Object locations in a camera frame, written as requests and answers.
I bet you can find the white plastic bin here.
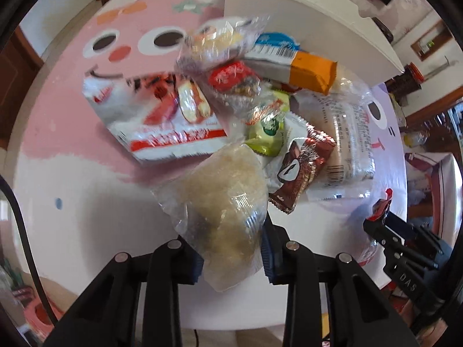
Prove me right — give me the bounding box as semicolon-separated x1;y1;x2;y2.
223;0;406;75

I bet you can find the brown woven basket red lid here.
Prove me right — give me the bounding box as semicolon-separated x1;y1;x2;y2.
385;63;424;96

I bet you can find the brown wooden door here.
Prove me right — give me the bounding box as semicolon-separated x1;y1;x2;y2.
0;25;44;149

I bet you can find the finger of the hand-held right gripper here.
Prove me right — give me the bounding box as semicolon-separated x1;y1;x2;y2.
363;210;445;265

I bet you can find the green snack packet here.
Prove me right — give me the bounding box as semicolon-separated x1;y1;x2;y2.
244;90;308;156

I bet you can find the red white snack bag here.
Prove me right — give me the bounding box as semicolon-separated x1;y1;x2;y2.
82;72;228;161

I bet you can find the clear packet of beige biscuits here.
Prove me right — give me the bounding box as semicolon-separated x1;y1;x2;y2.
293;80;377;201

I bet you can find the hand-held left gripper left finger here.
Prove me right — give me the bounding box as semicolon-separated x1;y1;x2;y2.
43;238;205;347

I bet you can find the clear bag of candy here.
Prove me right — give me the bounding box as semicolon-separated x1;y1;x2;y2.
175;14;272;116

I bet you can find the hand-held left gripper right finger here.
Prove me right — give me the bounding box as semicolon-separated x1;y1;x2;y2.
261;217;420;347

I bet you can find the clear bag of beige pastry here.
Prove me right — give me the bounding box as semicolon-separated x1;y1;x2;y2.
152;141;270;291

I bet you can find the white orange snack packet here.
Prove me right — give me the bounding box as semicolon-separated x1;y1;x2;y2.
244;32;339;95

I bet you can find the brown snack packet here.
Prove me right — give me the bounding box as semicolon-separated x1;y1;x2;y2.
268;128;337;215

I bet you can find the yellow liquid plastic bottle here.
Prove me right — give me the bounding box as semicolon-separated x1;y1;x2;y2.
403;130;431;149

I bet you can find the black cable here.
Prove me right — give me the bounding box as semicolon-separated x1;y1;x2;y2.
0;174;58;326

